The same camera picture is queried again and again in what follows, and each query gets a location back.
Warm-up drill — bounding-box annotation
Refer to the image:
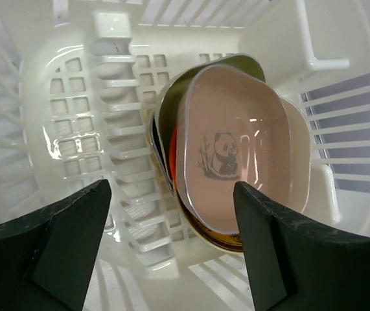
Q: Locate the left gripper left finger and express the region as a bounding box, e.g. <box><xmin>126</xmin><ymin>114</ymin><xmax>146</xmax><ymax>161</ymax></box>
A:
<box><xmin>0</xmin><ymin>179</ymin><xmax>111</xmax><ymax>310</ymax></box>

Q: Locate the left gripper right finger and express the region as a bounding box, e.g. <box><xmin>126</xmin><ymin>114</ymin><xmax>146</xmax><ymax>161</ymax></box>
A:
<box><xmin>233</xmin><ymin>181</ymin><xmax>370</xmax><ymax>310</ymax></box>

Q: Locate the brown gold patterned plate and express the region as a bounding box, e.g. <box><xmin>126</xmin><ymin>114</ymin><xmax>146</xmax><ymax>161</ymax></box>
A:
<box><xmin>178</xmin><ymin>190</ymin><xmax>244</xmax><ymax>253</ymax></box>

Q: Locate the pink-brown square plate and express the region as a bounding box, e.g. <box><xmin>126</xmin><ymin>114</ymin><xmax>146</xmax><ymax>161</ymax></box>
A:
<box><xmin>176</xmin><ymin>64</ymin><xmax>291</xmax><ymax>235</ymax></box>

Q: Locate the orange round plate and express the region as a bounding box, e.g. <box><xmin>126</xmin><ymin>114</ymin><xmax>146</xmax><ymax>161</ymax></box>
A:
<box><xmin>169</xmin><ymin>126</ymin><xmax>177</xmax><ymax>187</ymax></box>

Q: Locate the green square plate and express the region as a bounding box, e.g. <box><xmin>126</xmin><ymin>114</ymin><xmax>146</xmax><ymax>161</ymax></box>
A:
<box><xmin>153</xmin><ymin>53</ymin><xmax>266</xmax><ymax>193</ymax></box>

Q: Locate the white plastic dish bin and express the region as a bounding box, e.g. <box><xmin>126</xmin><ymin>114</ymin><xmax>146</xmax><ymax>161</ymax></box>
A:
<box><xmin>0</xmin><ymin>1</ymin><xmax>370</xmax><ymax>310</ymax></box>

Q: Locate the black round plate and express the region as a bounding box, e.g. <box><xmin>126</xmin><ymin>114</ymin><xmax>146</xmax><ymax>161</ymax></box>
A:
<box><xmin>149</xmin><ymin>113</ymin><xmax>159</xmax><ymax>155</ymax></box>

